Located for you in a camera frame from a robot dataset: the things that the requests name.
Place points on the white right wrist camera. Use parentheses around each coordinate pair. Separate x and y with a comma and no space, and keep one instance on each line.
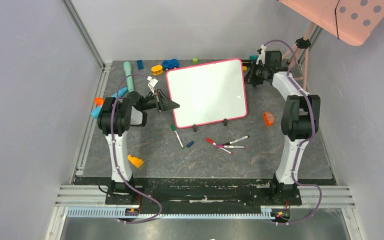
(261,55)

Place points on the orange wedge block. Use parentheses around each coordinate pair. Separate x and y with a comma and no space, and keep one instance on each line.
(135,161)

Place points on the small orange toy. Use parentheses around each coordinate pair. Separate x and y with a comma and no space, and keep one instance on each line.
(98,101)

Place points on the blue marker cap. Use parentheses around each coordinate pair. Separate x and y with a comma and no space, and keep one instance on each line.
(190,144)

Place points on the teal toy microphone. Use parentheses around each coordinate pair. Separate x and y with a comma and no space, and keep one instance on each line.
(127,67)

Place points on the white toothed cable rail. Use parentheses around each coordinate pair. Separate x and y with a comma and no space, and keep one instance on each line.
(122,213)

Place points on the pink framed whiteboard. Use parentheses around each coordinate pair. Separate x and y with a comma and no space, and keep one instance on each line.
(208,93)

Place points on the yellow oval toy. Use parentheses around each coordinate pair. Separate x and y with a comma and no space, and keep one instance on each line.
(157,70)

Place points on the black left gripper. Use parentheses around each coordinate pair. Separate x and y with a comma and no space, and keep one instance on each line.
(163,103)

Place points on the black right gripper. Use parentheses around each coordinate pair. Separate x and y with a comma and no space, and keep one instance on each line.
(254,73)

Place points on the pink perforated panel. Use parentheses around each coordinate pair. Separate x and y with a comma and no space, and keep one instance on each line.
(351,21)

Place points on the green capped marker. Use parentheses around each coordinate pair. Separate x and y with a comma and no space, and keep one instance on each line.
(173,128)

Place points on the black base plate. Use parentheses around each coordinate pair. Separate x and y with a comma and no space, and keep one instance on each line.
(202,195)

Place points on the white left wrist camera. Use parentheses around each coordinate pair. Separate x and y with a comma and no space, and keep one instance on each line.
(152,82)

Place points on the red capped marker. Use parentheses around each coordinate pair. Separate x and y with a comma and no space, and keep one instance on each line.
(218,146)

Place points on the black capped marker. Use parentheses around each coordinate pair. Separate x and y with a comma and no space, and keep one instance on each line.
(236,140)

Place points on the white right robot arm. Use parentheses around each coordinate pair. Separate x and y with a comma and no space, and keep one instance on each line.
(299,122)

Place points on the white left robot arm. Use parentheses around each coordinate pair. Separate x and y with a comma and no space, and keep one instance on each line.
(115,117)

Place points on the pink tripod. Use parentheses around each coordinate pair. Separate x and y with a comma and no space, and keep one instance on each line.
(300,54)

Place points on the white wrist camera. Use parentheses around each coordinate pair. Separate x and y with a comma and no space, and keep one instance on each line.
(261,55)
(152,82)

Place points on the teal block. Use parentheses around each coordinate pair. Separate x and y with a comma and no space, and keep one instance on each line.
(253,57)

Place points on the blue toy car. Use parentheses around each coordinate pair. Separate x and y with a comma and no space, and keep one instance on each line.
(170,64)

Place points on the dark blue block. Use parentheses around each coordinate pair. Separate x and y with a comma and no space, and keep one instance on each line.
(140,64)

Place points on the purple capped marker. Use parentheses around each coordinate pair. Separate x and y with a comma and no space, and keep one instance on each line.
(230,146)

